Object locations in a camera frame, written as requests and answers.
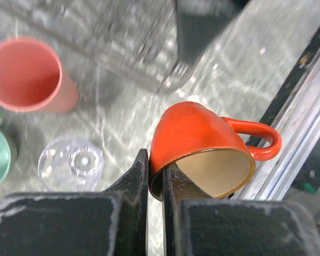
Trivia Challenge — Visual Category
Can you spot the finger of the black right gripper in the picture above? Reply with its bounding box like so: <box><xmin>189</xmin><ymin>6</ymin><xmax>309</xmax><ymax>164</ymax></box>
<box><xmin>175</xmin><ymin>1</ymin><xmax>235</xmax><ymax>63</ymax></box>

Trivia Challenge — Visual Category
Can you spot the pink plastic tumbler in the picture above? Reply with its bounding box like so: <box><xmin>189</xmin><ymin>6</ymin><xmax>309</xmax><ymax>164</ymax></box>
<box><xmin>0</xmin><ymin>37</ymin><xmax>79</xmax><ymax>113</ymax></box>

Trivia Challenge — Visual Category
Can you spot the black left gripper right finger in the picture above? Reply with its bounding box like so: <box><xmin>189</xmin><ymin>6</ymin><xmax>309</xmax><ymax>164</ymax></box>
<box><xmin>162</xmin><ymin>164</ymin><xmax>320</xmax><ymax>255</ymax></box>

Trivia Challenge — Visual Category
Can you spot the clear glass cup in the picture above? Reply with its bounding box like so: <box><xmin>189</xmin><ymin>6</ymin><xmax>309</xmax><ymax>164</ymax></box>
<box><xmin>37</xmin><ymin>137</ymin><xmax>105</xmax><ymax>192</ymax></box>

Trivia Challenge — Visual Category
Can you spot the grey wire dish rack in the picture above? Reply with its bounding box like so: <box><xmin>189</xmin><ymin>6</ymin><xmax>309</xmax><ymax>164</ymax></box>
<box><xmin>0</xmin><ymin>1</ymin><xmax>197</xmax><ymax>94</ymax></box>

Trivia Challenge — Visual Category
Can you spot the aluminium mounting rail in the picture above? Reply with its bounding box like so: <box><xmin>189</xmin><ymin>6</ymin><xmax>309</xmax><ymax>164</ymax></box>
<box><xmin>233</xmin><ymin>56</ymin><xmax>320</xmax><ymax>201</ymax></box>

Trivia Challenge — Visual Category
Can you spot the small orange cup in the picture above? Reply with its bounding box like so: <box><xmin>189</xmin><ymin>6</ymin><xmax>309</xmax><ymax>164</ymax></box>
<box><xmin>149</xmin><ymin>101</ymin><xmax>282</xmax><ymax>201</ymax></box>

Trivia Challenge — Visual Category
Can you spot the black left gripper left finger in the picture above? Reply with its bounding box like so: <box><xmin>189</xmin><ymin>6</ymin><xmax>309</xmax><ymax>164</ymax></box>
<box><xmin>0</xmin><ymin>149</ymin><xmax>148</xmax><ymax>255</ymax></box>

